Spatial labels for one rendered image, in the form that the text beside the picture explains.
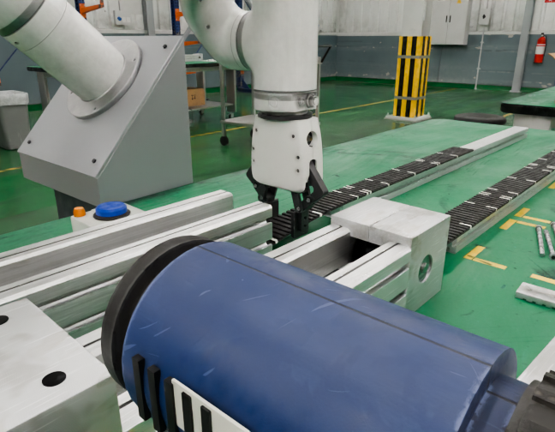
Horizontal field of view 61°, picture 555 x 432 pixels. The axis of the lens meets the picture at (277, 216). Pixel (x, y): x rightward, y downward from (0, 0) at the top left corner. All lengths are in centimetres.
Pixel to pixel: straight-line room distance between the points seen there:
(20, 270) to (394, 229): 37
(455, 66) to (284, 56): 1167
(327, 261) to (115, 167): 50
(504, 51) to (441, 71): 144
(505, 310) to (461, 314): 5
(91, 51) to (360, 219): 62
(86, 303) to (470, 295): 42
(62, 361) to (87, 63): 74
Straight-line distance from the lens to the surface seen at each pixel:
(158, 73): 93
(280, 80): 61
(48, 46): 94
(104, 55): 98
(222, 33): 66
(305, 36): 62
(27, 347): 29
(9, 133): 555
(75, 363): 27
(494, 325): 56
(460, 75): 1220
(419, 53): 689
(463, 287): 62
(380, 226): 51
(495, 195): 88
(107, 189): 89
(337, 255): 51
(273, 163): 65
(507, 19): 1190
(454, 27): 1200
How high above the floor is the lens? 106
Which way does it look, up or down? 20 degrees down
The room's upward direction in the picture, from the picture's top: straight up
